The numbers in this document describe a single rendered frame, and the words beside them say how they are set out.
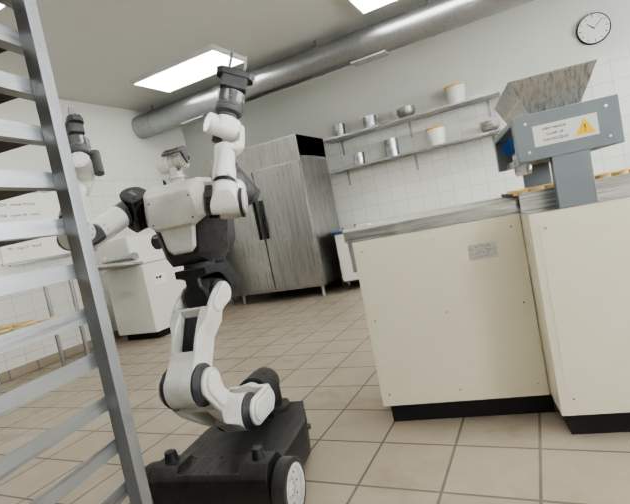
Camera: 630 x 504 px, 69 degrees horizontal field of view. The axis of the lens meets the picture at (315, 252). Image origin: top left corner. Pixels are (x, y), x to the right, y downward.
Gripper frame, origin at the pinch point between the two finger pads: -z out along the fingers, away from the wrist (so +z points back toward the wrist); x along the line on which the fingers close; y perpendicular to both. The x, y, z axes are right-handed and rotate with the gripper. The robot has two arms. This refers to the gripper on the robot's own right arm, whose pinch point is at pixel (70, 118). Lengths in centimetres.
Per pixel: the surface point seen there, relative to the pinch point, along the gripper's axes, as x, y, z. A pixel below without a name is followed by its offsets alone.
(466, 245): 55, -122, 91
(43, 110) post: 71, 28, 61
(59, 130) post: 70, 26, 65
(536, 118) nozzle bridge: 103, -116, 66
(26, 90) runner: 72, 31, 58
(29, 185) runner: 67, 32, 76
